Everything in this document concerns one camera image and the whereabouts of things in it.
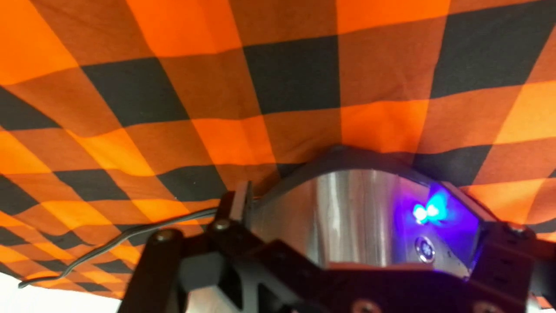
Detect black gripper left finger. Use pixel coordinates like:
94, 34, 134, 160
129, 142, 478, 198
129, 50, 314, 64
118, 180, 257, 313

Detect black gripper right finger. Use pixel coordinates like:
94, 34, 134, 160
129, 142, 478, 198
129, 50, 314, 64
480, 215, 556, 313

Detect orange black plaid tablecloth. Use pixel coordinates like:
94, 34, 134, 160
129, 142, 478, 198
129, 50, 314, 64
0, 0, 556, 309

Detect dark toaster power cord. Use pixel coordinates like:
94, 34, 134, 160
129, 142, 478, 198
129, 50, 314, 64
16, 206, 221, 290

